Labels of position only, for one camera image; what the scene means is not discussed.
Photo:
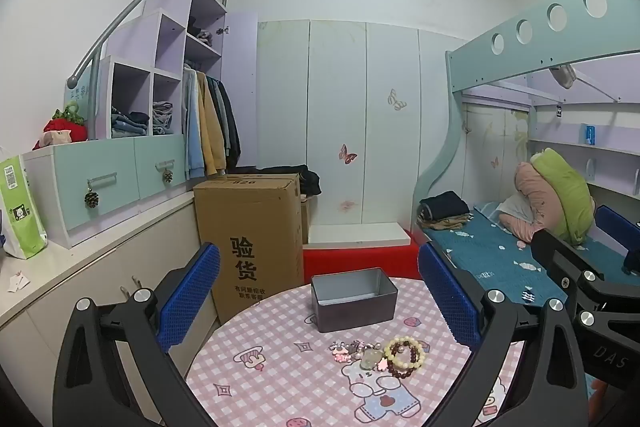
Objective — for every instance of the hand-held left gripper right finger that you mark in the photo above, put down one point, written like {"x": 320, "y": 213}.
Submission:
{"x": 450, "y": 302}

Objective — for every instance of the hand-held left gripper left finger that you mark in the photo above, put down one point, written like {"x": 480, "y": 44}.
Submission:
{"x": 190, "y": 302}

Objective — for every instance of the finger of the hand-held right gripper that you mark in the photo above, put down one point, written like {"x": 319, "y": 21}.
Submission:
{"x": 555, "y": 262}
{"x": 617, "y": 232}

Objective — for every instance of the pale green jade pendant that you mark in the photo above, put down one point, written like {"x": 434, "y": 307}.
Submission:
{"x": 370, "y": 358}

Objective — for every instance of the rectangular metal tin box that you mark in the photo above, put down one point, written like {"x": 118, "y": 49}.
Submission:
{"x": 352, "y": 317}

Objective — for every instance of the teal printed bed sheet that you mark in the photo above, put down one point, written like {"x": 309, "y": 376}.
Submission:
{"x": 500, "y": 257}

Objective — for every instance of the green blanket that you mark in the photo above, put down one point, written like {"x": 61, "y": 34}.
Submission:
{"x": 565, "y": 192}

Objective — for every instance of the white pillow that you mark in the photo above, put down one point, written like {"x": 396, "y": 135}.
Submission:
{"x": 512, "y": 207}

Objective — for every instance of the folded khaki clothes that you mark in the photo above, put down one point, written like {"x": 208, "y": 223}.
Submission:
{"x": 447, "y": 222}

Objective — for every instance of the large cardboard box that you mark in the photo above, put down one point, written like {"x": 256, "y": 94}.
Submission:
{"x": 250, "y": 232}

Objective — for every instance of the folded dark navy clothes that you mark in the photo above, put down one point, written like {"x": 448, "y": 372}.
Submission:
{"x": 442, "y": 204}

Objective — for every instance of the blue small box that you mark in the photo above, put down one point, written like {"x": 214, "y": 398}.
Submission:
{"x": 589, "y": 134}

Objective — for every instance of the white low cabinet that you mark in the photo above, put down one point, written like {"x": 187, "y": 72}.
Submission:
{"x": 90, "y": 267}

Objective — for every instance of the red bench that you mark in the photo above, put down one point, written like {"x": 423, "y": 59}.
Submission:
{"x": 350, "y": 262}

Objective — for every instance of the metal charm bunch with pearls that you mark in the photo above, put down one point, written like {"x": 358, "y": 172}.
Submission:
{"x": 345, "y": 349}

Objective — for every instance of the white board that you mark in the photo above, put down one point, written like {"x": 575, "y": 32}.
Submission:
{"x": 355, "y": 234}

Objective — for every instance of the pinecone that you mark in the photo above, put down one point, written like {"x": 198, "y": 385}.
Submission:
{"x": 167, "y": 177}
{"x": 91, "y": 200}

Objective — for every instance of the pink flower sticker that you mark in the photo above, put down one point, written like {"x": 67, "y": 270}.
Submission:
{"x": 348, "y": 206}

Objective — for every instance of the small cardboard box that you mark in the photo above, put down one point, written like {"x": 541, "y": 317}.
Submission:
{"x": 305, "y": 219}

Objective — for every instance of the mint drawer cabinet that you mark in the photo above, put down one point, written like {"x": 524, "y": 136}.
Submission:
{"x": 120, "y": 162}

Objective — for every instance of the pile of black clothes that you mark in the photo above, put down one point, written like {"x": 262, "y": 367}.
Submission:
{"x": 305, "y": 179}

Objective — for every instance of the light blue hanging jacket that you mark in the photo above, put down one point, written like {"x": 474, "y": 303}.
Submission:
{"x": 192, "y": 127}

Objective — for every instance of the white paper scraps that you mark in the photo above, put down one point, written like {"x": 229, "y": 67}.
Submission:
{"x": 15, "y": 282}

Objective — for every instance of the pink butterfly sticker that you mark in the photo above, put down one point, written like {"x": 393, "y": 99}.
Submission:
{"x": 347, "y": 153}

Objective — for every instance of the dark hanging jackets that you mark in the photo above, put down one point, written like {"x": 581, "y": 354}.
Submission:
{"x": 227, "y": 122}

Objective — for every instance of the folded grey clothes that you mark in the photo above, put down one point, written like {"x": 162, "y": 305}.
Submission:
{"x": 162, "y": 117}

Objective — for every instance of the folded blue jeans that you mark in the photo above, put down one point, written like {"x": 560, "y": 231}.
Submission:
{"x": 130, "y": 122}

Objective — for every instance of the green and white bag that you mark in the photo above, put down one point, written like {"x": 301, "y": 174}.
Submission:
{"x": 22, "y": 212}

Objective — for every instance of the pale butterfly sticker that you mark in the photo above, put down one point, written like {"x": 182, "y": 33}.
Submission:
{"x": 397, "y": 100}

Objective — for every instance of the pink plush toy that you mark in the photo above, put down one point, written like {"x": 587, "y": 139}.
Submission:
{"x": 52, "y": 139}

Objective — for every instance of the red strawberry plush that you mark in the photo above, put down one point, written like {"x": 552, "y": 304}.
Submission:
{"x": 62, "y": 127}

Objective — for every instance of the purple wardrobe door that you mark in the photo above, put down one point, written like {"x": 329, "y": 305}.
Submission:
{"x": 240, "y": 82}

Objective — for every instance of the white wardrobe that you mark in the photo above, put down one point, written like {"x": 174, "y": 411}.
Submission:
{"x": 330, "y": 107}

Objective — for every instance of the grey clothes bundle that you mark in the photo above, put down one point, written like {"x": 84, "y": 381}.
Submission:
{"x": 205, "y": 39}

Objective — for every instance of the purple stair shelf cabinet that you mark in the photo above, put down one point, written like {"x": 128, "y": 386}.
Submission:
{"x": 150, "y": 42}

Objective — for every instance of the small butterfly wall sticker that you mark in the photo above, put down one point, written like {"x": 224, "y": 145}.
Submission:
{"x": 495, "y": 162}

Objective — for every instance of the teal bunk bed frame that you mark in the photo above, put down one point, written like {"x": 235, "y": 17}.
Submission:
{"x": 520, "y": 52}

